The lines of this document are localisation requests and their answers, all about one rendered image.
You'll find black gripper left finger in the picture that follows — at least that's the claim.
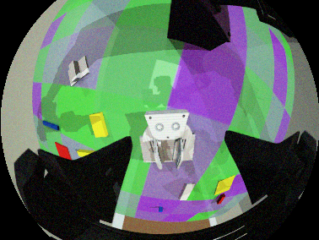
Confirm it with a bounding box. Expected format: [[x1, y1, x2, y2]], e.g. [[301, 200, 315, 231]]
[[37, 137, 132, 223]]

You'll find yellow rectangular block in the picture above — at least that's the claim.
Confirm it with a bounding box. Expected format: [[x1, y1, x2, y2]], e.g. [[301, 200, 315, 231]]
[[89, 112, 108, 137]]

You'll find red flat plate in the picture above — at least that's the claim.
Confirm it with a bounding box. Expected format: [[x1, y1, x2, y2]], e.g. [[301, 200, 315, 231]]
[[55, 141, 71, 160]]

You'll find white flat bar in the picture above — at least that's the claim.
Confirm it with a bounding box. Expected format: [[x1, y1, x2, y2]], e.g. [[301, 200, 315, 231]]
[[180, 183, 196, 201]]

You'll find yellow rectangular bar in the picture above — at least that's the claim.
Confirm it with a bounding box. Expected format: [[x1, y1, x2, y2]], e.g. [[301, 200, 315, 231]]
[[78, 148, 95, 157]]

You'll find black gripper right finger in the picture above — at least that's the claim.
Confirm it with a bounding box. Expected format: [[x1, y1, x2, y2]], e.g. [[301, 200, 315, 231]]
[[224, 130, 300, 205]]

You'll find yellow flat rectangular plate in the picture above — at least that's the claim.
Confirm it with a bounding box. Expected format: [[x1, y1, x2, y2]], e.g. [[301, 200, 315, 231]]
[[214, 175, 235, 195]]

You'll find blue flat bar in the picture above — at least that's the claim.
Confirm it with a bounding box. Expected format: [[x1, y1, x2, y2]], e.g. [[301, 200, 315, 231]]
[[43, 120, 60, 131]]

